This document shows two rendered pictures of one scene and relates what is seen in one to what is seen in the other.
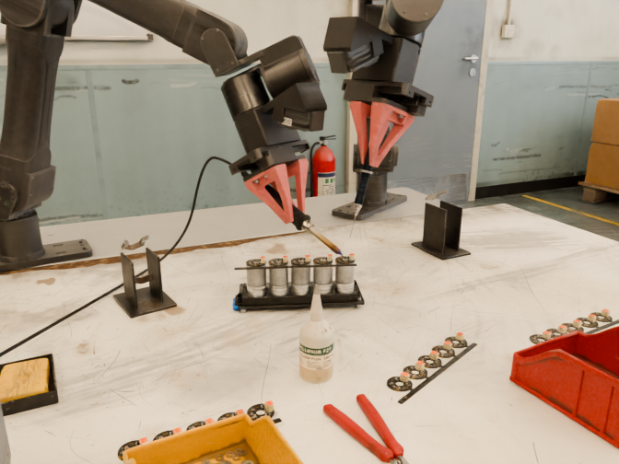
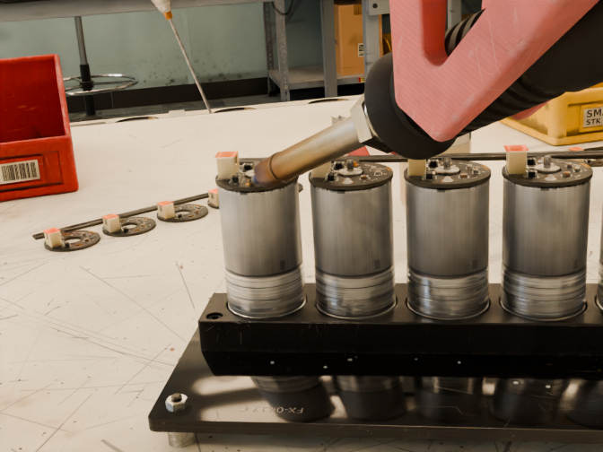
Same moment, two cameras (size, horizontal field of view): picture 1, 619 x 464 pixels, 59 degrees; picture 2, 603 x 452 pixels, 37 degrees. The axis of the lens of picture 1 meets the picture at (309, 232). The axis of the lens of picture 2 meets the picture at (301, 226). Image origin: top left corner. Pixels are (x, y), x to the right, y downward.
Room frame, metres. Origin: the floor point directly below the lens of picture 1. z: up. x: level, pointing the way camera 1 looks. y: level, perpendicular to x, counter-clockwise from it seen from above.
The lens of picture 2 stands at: (0.90, 0.03, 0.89)
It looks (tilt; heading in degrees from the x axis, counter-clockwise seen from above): 19 degrees down; 194
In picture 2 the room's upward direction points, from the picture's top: 4 degrees counter-clockwise
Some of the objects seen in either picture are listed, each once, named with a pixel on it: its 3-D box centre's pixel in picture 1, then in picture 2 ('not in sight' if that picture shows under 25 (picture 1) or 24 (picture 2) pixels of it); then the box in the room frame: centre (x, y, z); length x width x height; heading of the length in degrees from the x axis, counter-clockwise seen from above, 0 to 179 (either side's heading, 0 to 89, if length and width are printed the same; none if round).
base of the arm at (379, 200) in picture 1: (371, 189); not in sight; (1.12, -0.13, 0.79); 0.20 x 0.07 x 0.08; 142
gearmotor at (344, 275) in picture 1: (344, 277); (263, 251); (0.65, -0.04, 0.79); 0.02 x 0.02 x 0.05
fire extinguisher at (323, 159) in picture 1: (323, 179); not in sight; (3.44, -0.09, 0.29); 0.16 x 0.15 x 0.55; 114
